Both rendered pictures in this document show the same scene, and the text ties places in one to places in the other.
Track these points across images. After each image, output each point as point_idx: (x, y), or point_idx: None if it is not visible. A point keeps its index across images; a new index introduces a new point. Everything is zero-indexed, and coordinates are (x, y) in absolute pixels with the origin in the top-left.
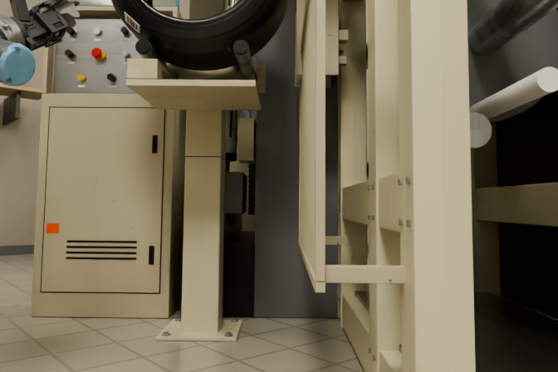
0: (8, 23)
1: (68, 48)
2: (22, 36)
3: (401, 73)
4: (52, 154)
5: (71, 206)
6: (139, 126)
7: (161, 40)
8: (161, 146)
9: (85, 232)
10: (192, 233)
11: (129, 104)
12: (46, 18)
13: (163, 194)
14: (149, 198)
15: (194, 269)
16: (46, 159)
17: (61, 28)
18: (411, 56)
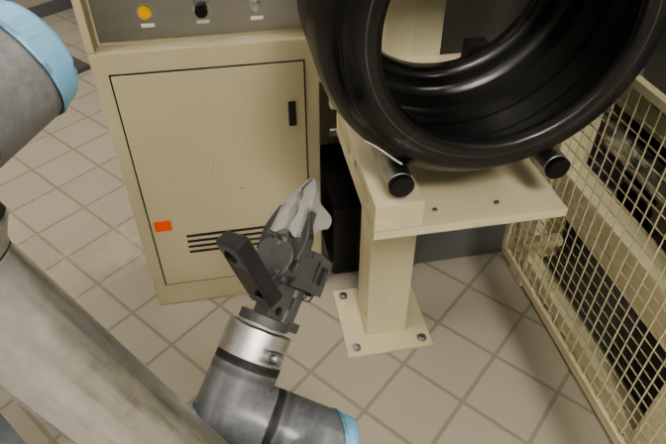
0: (275, 349)
1: None
2: (289, 344)
3: None
4: (136, 143)
5: (183, 200)
6: (265, 91)
7: (428, 166)
8: (302, 115)
9: (208, 224)
10: (382, 258)
11: (245, 58)
12: (305, 281)
13: (309, 171)
14: (290, 178)
15: (383, 287)
16: (128, 149)
17: (326, 280)
18: None
